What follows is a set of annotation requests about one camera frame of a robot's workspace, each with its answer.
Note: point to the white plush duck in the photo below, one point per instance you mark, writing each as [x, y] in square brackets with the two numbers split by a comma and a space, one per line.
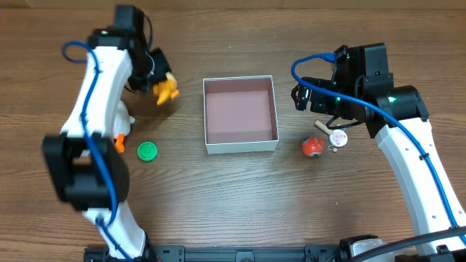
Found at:
[122, 126]

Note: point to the white box pink interior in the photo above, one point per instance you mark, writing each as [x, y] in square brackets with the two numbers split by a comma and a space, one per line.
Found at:
[240, 114]

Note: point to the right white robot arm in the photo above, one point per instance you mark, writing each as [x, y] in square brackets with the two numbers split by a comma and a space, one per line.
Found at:
[362, 89]

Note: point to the orange dinosaur toy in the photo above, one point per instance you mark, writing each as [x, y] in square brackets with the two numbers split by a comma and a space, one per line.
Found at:
[166, 90]

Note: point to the wooden pig rattle drum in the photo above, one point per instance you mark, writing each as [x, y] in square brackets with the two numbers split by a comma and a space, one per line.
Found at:
[337, 138]

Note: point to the green round toy wheel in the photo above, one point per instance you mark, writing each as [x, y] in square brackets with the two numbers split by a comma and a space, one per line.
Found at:
[147, 151]

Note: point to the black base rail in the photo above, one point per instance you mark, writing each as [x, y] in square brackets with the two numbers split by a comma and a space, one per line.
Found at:
[309, 253]

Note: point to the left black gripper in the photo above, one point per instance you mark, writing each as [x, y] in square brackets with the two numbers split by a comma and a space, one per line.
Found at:
[159, 63]

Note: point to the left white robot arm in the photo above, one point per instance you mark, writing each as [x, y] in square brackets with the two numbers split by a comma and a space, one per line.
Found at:
[84, 160]

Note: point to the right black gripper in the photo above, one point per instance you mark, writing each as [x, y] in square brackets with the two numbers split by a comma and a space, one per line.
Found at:
[306, 94]

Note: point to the orange round ball toy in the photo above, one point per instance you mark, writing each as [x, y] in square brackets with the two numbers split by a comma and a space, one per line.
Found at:
[312, 146]

